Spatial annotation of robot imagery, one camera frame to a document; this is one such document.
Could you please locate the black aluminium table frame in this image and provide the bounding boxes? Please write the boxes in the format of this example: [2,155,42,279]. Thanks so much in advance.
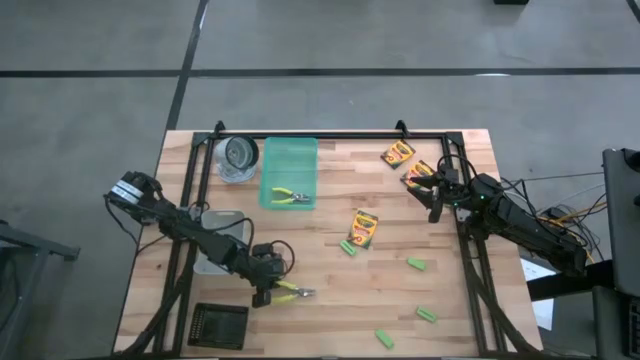
[117,130,544,359]

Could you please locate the black mesh tray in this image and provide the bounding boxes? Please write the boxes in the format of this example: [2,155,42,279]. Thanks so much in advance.
[187,302,250,351]

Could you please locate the yellow floor cable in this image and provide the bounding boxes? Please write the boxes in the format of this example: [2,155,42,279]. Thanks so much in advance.
[537,199,609,265]

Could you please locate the grey metal stand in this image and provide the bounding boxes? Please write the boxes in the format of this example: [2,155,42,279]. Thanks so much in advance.
[0,219,81,360]

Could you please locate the teal translucent plastic bin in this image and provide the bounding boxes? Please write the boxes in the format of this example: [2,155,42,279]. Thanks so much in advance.
[258,136,320,212]

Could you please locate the grey cylindrical pen holder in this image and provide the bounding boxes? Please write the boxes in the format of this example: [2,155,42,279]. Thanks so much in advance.
[214,134,261,174]

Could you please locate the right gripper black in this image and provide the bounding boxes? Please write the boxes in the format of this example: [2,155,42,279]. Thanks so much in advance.
[407,175,477,225]

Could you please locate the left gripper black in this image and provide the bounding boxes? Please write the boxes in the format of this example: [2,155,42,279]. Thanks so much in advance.
[248,259,290,309]

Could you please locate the dark grey cabinet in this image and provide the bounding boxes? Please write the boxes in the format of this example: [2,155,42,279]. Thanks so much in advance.
[592,147,640,360]

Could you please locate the black floor beam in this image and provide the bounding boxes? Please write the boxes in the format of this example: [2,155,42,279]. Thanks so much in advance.
[525,259,616,302]

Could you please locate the white paper sheet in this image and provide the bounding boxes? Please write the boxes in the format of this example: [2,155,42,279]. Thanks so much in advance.
[519,257,556,332]

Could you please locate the yellow-handled pliers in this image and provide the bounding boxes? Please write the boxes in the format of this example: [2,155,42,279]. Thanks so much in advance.
[272,280,317,306]
[271,186,313,206]

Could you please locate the white translucent plastic bin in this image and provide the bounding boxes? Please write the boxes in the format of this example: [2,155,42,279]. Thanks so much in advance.
[192,208,247,277]

